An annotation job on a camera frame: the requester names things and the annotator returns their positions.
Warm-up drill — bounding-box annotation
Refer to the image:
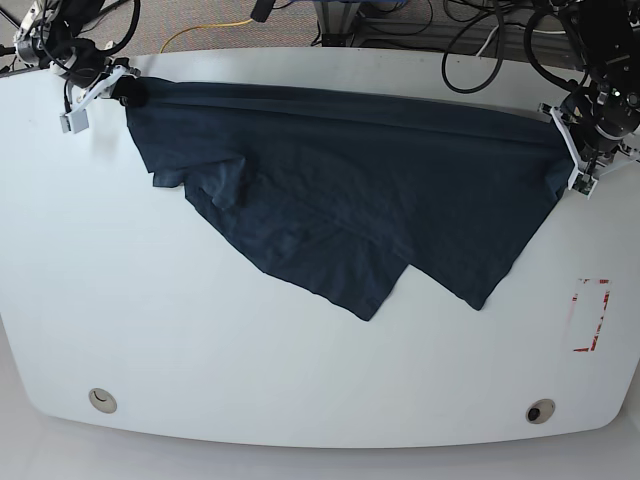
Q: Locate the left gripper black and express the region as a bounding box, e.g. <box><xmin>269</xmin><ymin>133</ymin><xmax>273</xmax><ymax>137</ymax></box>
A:
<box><xmin>560</xmin><ymin>89</ymin><xmax>639</xmax><ymax>160</ymax></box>

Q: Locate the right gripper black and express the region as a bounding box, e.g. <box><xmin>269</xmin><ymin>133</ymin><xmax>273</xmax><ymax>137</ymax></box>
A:
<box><xmin>62</xmin><ymin>44</ymin><xmax>149</xmax><ymax>107</ymax></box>

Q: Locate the dark navy T-shirt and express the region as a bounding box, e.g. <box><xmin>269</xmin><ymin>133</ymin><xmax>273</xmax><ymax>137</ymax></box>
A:
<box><xmin>126</xmin><ymin>78</ymin><xmax>574</xmax><ymax>321</ymax></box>

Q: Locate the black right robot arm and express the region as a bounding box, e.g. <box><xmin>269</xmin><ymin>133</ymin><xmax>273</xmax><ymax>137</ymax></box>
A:
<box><xmin>13</xmin><ymin>1</ymin><xmax>149</xmax><ymax>114</ymax></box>

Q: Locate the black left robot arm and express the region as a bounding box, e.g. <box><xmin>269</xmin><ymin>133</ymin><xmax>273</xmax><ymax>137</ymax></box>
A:
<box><xmin>523</xmin><ymin>1</ymin><xmax>639</xmax><ymax>163</ymax></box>

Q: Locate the red tape rectangle marking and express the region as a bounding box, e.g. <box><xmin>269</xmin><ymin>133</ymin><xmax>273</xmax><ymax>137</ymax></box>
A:
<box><xmin>566</xmin><ymin>278</ymin><xmax>612</xmax><ymax>353</ymax></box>

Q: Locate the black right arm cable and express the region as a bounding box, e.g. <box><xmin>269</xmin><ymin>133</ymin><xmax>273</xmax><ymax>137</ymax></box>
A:
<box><xmin>39</xmin><ymin>0</ymin><xmax>141</xmax><ymax>116</ymax></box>

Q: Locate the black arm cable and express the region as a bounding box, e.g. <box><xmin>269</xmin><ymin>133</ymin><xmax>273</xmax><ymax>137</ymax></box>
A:
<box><xmin>39</xmin><ymin>0</ymin><xmax>141</xmax><ymax>116</ymax></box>
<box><xmin>439</xmin><ymin>0</ymin><xmax>591</xmax><ymax>96</ymax></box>

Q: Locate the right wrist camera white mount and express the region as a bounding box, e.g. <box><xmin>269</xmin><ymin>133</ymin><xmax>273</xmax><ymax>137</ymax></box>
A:
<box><xmin>60</xmin><ymin>57</ymin><xmax>141</xmax><ymax>134</ymax></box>

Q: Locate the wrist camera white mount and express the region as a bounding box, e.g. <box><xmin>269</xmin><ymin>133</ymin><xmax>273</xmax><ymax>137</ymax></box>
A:
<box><xmin>538</xmin><ymin>102</ymin><xmax>640</xmax><ymax>200</ymax></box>
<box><xmin>60</xmin><ymin>57</ymin><xmax>141</xmax><ymax>134</ymax></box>

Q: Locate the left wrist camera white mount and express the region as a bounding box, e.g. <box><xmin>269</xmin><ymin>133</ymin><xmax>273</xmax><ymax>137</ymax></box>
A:
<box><xmin>538</xmin><ymin>102</ymin><xmax>640</xmax><ymax>200</ymax></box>

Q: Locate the yellow cable on floor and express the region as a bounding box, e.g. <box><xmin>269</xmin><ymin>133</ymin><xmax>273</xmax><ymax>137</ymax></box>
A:
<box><xmin>159</xmin><ymin>17</ymin><xmax>251</xmax><ymax>54</ymax></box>

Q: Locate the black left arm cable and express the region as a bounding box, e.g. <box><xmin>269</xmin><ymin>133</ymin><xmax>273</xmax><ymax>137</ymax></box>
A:
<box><xmin>439</xmin><ymin>0</ymin><xmax>591</xmax><ymax>96</ymax></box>

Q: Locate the aluminium frame stand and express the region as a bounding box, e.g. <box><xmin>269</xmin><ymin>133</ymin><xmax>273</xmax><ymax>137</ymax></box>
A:
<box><xmin>313</xmin><ymin>1</ymin><xmax>365</xmax><ymax>48</ymax></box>

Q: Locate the right table cable grommet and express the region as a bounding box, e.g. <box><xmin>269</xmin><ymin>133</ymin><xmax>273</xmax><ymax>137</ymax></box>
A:
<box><xmin>525</xmin><ymin>399</ymin><xmax>556</xmax><ymax>425</ymax></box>

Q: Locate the table cable grommet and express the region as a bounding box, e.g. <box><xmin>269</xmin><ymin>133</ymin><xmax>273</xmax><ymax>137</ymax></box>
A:
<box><xmin>88</xmin><ymin>388</ymin><xmax>117</xmax><ymax>414</ymax></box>
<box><xmin>525</xmin><ymin>399</ymin><xmax>556</xmax><ymax>425</ymax></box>

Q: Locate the left table cable grommet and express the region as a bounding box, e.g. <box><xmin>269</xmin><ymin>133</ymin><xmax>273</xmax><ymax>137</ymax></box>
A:
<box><xmin>88</xmin><ymin>388</ymin><xmax>117</xmax><ymax>414</ymax></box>

